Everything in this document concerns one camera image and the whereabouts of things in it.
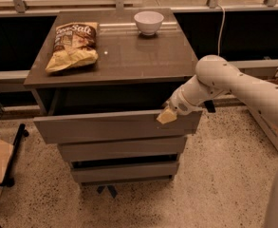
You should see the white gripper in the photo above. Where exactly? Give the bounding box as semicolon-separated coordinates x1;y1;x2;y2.
157;76;209;124

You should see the grey top drawer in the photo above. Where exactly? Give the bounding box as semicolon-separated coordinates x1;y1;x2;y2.
33;110;202;143

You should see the grey drawer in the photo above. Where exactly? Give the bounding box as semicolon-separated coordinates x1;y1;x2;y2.
33;110;202;143
58;136;187;162
71;161;179;182

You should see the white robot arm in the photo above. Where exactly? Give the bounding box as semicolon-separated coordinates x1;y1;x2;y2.
158;55;278;228

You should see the grey bottom drawer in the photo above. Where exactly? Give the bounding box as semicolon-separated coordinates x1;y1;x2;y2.
71;161;179;182

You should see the grey drawer cabinet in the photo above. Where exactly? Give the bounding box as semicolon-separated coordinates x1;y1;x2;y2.
25;9;197;185

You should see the grey middle drawer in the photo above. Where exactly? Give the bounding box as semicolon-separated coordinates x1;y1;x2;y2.
58;136;187;162

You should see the blue tape cross marker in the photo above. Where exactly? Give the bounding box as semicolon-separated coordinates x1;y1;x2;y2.
96;184;119;200

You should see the white ceramic bowl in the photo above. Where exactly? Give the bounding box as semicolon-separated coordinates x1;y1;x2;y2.
134;11;164;35

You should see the sea salt chip bag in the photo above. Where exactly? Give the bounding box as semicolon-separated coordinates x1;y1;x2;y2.
46;22;98;73

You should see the black metal stand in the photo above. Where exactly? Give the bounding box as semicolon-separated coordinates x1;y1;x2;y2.
0;123;29;187

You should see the white power cable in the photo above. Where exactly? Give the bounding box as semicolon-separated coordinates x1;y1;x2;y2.
216;4;227;57

